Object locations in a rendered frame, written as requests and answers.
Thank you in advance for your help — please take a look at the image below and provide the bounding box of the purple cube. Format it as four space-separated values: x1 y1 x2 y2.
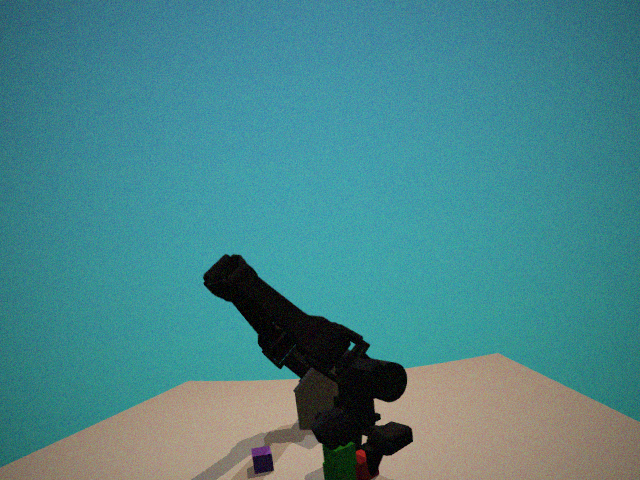
252 446 274 474

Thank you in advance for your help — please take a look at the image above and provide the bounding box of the green block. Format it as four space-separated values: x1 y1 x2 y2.
323 462 357 480
322 442 357 473

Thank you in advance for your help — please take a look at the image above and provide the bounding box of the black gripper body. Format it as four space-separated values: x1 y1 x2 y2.
334 391 413 456

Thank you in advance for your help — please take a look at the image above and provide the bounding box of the red block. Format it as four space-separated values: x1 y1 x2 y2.
355 449 379 480

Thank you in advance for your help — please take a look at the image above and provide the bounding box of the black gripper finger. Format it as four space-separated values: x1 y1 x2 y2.
358 442 384 476
351 434 362 451

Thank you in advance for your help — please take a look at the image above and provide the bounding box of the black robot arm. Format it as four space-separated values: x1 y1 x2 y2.
203 255 407 450

